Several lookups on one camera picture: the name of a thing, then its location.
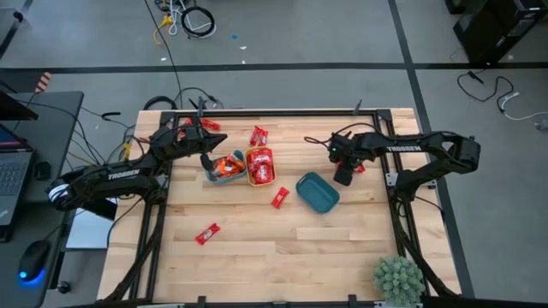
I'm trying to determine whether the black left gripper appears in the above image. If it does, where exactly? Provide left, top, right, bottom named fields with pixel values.
left=150, top=126, right=228, bottom=162

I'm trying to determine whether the light green plastic bin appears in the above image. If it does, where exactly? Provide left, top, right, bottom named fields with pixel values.
left=204, top=149, right=248, bottom=186

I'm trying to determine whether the dark teal plastic bin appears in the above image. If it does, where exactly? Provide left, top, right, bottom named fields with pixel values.
left=295, top=171, right=342, bottom=214

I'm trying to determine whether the yellow plastic bin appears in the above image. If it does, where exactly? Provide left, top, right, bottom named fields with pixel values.
left=244, top=146, right=277, bottom=187

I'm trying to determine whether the green artificial plant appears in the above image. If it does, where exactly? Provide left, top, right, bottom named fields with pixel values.
left=372, top=255, right=426, bottom=307

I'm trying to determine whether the white sheet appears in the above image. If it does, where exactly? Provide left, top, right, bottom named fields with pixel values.
left=66, top=211, right=113, bottom=250

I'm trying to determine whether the black desk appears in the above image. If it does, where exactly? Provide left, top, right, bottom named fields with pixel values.
left=0, top=91, right=85, bottom=308

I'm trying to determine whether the orange black striped block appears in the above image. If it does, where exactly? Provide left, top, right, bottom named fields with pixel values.
left=33, top=71, right=53, bottom=94

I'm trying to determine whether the black cabinet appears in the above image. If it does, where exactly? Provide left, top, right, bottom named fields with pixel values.
left=444, top=0, right=548, bottom=65

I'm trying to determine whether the grey laptop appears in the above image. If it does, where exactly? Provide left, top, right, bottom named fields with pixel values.
left=0, top=123, right=34, bottom=227

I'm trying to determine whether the black computer mouse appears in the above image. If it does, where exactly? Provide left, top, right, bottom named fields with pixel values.
left=18, top=240, right=51, bottom=283

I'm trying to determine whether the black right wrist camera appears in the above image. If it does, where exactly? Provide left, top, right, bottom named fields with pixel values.
left=333, top=164, right=355, bottom=187

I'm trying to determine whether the black aluminium rig frame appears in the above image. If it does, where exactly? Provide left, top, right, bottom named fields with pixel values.
left=100, top=97, right=462, bottom=308

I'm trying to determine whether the black cable loop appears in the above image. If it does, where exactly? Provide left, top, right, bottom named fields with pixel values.
left=142, top=95, right=177, bottom=111

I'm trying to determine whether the long black floor cable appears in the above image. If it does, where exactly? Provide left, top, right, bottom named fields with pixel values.
left=143, top=0, right=184, bottom=110

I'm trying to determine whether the white cable bundle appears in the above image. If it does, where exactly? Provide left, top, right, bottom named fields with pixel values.
left=168, top=0, right=215, bottom=39

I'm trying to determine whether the black cable coil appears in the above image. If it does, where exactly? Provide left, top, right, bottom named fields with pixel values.
left=181, top=6, right=216, bottom=39

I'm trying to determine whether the yellow cable with plug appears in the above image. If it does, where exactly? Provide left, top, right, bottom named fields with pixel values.
left=152, top=15, right=175, bottom=46

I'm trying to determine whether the white floor cable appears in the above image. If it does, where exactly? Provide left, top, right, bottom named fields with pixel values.
left=500, top=91, right=548, bottom=122

